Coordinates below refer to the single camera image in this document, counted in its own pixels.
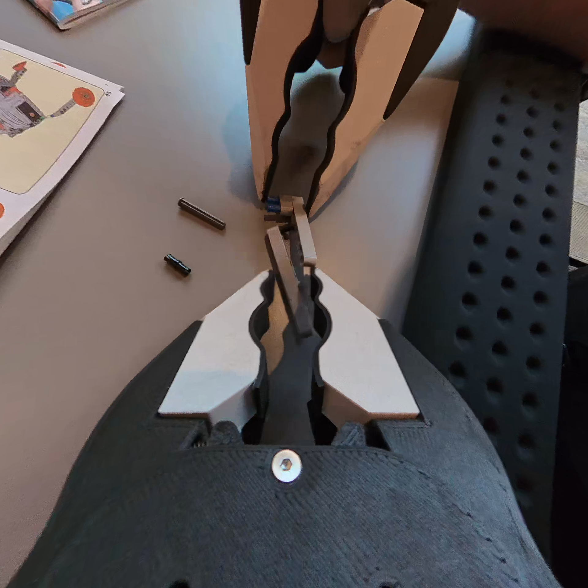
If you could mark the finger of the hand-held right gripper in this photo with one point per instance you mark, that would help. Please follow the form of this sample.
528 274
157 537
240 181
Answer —
271 69
376 82

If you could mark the long grey holed beam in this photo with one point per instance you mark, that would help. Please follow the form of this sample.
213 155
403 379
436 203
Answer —
287 285

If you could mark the grey desk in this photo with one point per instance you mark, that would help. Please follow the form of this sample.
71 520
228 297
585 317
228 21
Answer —
115 321

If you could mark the open instruction booklet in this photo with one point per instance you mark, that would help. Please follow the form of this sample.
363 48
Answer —
41 138

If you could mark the blue printed leaflet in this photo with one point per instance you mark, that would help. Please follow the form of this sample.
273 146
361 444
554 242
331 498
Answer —
73 11

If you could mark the black studded pad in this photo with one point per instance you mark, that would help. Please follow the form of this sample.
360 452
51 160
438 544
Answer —
505 229

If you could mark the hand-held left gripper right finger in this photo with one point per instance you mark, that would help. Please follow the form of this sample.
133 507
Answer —
363 367

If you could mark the thin dark axle rod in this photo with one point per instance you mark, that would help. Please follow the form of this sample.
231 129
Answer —
202 213

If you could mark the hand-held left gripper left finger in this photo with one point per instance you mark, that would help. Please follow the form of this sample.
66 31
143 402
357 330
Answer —
220 367

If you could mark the grey L-beam with blue pins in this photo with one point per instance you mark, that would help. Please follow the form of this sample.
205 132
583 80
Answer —
305 234

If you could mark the person's right forearm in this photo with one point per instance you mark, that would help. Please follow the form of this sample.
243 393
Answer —
528 18

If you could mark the person's black clothing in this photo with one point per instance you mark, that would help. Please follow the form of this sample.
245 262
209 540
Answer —
569 413

